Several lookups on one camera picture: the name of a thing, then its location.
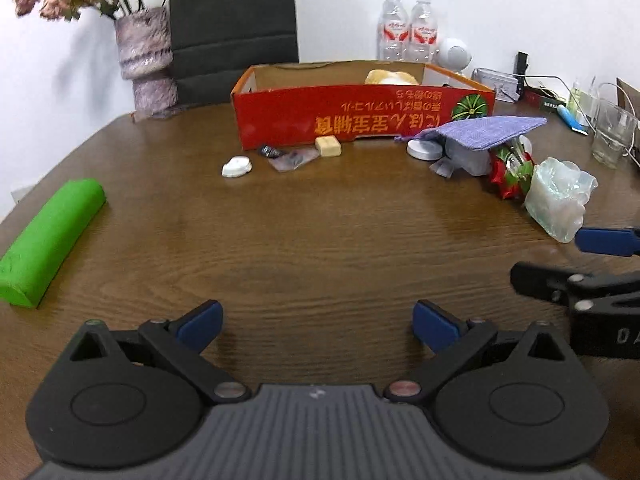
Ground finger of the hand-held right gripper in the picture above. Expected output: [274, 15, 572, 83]
[509, 261, 640, 315]
[574, 227, 640, 259]

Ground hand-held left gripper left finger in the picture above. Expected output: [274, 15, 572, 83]
[66, 300, 252, 404]

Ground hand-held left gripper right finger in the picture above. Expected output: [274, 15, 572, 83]
[384, 300, 576, 404]

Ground translucent plastic bag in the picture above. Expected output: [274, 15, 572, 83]
[523, 157, 600, 244]

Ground red green wrapper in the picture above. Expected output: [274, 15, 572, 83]
[487, 137, 536, 201]

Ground grey white pouch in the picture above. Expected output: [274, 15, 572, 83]
[429, 140, 494, 180]

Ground small white cap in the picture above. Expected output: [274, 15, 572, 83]
[221, 155, 253, 179]

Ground purple cloth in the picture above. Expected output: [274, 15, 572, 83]
[394, 116, 549, 153]

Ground white round lid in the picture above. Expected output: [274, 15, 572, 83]
[406, 138, 445, 161]

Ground clear plastic packet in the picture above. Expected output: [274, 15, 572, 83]
[268, 148, 321, 174]

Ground beige block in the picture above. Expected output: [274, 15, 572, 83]
[314, 135, 343, 159]

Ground red cardboard box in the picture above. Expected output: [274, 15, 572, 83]
[231, 60, 497, 152]

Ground clear drinking glass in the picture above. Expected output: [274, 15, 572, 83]
[591, 97, 640, 170]

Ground blue white tube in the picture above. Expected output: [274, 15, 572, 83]
[557, 105, 591, 136]

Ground small clear bottle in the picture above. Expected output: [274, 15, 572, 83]
[567, 77, 599, 117]

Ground green foam roll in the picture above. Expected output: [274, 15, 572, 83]
[0, 178, 108, 309]

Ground black upright device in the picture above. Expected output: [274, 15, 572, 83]
[514, 52, 530, 94]

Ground yellow bread item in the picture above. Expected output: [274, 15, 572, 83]
[364, 68, 420, 86]

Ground clear water bottle red label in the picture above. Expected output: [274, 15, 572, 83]
[376, 0, 411, 63]
[408, 0, 441, 65]

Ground purple stone vase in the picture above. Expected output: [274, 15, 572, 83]
[113, 7, 180, 117]

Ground black paper bag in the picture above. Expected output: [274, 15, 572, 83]
[168, 0, 300, 110]

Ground dark box with cables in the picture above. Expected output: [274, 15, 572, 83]
[522, 87, 569, 111]

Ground white cable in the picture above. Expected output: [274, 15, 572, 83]
[525, 74, 640, 166]

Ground white round camera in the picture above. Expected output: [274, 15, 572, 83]
[436, 37, 474, 75]

